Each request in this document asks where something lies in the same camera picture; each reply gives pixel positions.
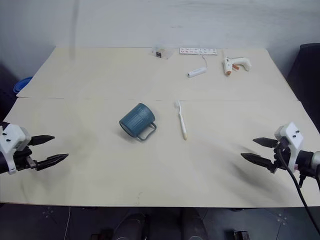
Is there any white hot glue gun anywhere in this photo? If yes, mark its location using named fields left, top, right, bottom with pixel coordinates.
left=220, top=56, right=253, bottom=76

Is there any blue ribbed mug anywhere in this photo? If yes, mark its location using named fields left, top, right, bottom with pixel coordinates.
left=118, top=102, right=158, bottom=144

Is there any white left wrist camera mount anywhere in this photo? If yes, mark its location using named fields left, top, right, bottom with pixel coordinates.
left=0, top=122, right=32, bottom=175

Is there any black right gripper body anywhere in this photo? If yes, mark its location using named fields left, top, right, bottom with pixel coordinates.
left=268, top=139, right=292, bottom=175

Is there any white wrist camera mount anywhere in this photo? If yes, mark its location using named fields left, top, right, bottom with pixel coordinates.
left=274, top=121, right=305, bottom=168
left=0, top=122, right=32, bottom=175

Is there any dark bulky object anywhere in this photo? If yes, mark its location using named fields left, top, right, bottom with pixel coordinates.
left=0, top=61, right=20, bottom=123

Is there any blue plastic basin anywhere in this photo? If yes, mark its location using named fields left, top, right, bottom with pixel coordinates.
left=13, top=76, right=34, bottom=94

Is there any small dark floor block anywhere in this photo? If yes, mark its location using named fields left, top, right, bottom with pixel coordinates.
left=233, top=230, right=251, bottom=240

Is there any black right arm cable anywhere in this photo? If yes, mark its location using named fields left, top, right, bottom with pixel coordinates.
left=276, top=138, right=320, bottom=227

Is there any thin white floor cable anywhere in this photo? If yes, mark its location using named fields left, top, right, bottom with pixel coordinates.
left=63, top=206, right=73, bottom=240

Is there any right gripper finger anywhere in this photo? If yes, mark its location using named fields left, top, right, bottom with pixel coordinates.
left=240, top=152, right=273, bottom=171
left=252, top=136, right=279, bottom=149

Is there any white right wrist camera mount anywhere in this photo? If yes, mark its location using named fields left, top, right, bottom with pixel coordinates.
left=274, top=121, right=305, bottom=168

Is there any white cylindrical device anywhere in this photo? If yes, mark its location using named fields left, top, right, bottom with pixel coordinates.
left=187, top=66, right=208, bottom=79

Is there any white power strip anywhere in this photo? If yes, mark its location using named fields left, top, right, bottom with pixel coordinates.
left=178, top=47, right=218, bottom=56

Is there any white toothbrush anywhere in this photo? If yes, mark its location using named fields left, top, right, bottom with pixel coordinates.
left=173, top=100, right=189, bottom=141

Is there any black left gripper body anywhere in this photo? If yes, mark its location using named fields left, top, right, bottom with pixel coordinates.
left=11, top=140, right=39, bottom=173

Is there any clear plastic bag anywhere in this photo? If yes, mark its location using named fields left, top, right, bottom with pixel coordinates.
left=150, top=45, right=174, bottom=61

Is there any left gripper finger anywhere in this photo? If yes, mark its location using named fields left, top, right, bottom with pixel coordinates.
left=30, top=134, right=56, bottom=147
left=36, top=153, right=69, bottom=172

